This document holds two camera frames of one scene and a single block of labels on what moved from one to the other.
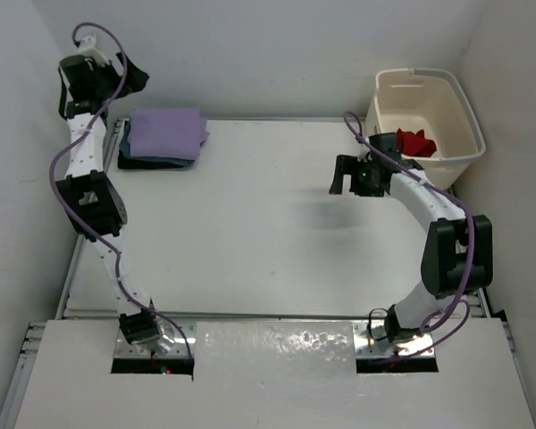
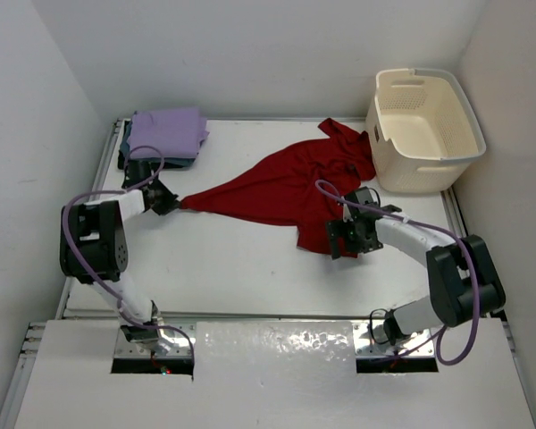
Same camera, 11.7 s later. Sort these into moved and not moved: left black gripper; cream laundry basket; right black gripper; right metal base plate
Moved: left black gripper; right black gripper
Not moved: right metal base plate; cream laundry basket
